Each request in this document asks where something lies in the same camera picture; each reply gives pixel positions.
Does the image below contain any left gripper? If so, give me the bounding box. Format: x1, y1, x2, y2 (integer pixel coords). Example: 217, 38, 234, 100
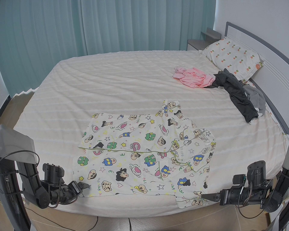
59, 180, 82, 203

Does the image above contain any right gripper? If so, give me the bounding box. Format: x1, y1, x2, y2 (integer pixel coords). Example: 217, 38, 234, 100
220, 187, 249, 206

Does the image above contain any white printed pyjama top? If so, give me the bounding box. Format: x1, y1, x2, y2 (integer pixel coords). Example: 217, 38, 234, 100
73, 99, 217, 209

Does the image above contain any bed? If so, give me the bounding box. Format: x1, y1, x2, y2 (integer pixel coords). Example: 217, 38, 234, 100
0, 21, 289, 219

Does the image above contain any black garment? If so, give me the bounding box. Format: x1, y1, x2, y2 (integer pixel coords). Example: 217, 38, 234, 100
208, 68, 259, 124

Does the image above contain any grey garment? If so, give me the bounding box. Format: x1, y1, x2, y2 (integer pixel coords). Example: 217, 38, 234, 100
243, 85, 266, 118

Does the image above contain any pink garment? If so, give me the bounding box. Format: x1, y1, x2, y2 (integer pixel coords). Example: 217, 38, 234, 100
173, 65, 216, 88

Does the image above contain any grey bedside table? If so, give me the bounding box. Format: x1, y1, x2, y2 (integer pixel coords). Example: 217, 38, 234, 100
187, 28, 222, 51

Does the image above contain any blue-green curtain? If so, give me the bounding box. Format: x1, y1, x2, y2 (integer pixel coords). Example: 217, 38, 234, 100
0, 0, 216, 97

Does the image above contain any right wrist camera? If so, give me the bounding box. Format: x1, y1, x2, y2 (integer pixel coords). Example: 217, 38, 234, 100
233, 174, 246, 187

